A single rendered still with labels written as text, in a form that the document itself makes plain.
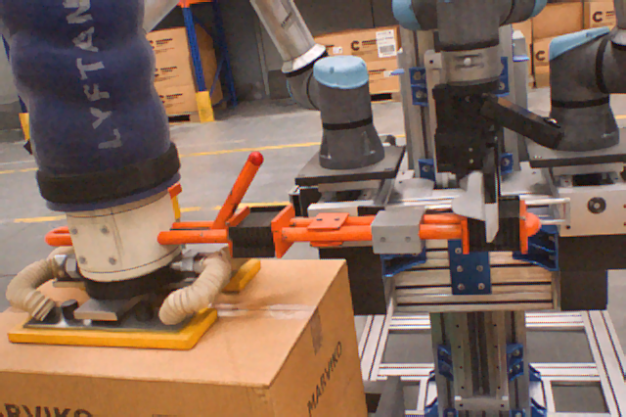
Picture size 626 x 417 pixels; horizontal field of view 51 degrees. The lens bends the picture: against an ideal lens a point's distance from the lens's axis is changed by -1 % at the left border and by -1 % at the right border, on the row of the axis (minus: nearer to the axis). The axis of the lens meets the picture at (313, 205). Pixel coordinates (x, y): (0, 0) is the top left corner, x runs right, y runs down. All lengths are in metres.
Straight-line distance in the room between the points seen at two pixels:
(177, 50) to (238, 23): 1.33
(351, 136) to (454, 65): 0.62
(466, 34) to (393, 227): 0.28
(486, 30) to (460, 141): 0.14
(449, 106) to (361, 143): 0.59
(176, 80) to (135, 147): 7.94
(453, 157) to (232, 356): 0.41
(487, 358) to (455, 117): 0.99
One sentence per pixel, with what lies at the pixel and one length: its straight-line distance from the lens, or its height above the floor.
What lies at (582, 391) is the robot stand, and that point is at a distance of 2.14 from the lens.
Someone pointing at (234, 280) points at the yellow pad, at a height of 0.97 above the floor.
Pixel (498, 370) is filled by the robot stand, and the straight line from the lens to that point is 1.78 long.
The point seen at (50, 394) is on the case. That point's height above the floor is 0.91.
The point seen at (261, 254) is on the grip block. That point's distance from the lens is 0.99.
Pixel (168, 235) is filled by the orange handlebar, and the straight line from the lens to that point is 1.08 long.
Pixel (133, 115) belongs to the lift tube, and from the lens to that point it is 1.03.
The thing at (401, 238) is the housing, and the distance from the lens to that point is 0.94.
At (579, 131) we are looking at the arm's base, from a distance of 1.43.
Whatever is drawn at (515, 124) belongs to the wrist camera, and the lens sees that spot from 0.89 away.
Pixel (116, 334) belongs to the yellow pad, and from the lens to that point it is 1.07.
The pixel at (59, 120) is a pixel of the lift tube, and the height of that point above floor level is 1.30.
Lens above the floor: 1.42
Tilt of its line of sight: 18 degrees down
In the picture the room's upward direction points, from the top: 9 degrees counter-clockwise
